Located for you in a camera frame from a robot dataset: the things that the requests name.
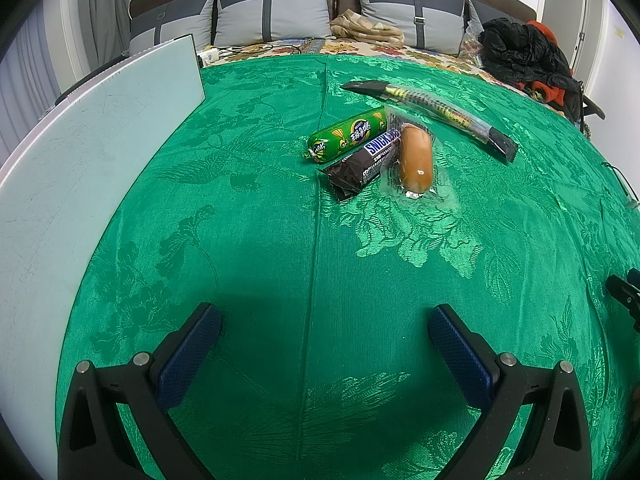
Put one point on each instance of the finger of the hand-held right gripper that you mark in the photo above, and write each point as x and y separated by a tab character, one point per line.
625	297

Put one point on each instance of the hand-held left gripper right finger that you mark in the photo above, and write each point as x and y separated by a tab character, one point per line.
457	355

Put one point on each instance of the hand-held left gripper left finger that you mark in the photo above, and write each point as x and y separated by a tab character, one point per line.
187	355

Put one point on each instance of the bread roll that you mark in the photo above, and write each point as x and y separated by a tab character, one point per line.
415	157

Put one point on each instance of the brown chocolate bar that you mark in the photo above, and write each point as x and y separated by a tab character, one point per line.
365	160

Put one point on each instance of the long black clear snack packet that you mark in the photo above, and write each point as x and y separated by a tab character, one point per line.
440	107

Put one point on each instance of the green sausage packet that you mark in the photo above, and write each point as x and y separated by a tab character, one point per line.
340	135

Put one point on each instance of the green floral blanket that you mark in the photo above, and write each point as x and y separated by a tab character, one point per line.
310	260

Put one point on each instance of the white board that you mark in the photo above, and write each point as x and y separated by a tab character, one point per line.
75	210

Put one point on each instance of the black chair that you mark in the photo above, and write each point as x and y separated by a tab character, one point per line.
585	105

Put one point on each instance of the red orange garment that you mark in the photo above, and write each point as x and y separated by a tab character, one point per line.
545	91

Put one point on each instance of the black jacket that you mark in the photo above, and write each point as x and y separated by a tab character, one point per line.
525	50

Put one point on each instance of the clear plastic bag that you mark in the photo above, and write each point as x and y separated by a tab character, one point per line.
470	45

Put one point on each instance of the white power strip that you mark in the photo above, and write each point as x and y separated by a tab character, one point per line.
209	56

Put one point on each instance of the grey curtain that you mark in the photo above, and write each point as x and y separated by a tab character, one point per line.
45	50

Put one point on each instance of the beige patterned cloth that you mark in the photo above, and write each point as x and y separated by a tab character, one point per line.
365	27

